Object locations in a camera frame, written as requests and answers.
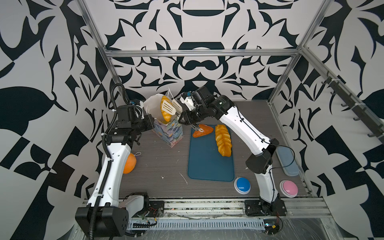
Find metal tongs white tips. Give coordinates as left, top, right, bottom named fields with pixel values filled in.
left=161, top=100, right=199, bottom=131

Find croissant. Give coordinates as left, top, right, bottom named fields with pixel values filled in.
left=161, top=96, right=176, bottom=123

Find floral paper bag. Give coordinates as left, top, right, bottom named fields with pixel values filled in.
left=144, top=94, right=184, bottom=148

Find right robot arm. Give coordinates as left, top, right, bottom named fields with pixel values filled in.
left=179, top=86, right=286, bottom=217

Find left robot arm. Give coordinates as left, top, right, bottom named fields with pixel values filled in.
left=75, top=83, right=154, bottom=240

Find orange triangular bread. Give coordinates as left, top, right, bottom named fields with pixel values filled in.
left=193, top=124, right=214, bottom=138

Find long braided bread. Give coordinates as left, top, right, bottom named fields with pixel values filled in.
left=215, top=125, right=232, bottom=157

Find orange fake fruit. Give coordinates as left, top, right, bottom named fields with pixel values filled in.
left=123, top=153, right=137, bottom=174

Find teal tray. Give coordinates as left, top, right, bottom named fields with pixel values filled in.
left=188, top=132, right=235, bottom=182

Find light blue push button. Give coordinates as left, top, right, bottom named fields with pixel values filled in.
left=277, top=146, right=300, bottom=177

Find pink push button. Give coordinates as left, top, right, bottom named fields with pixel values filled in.
left=279, top=180, right=299, bottom=198

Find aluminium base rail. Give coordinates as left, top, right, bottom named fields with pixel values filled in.
left=127, top=198, right=332, bottom=232

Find wall hook rack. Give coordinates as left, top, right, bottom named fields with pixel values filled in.
left=322, top=71, right=384, bottom=145

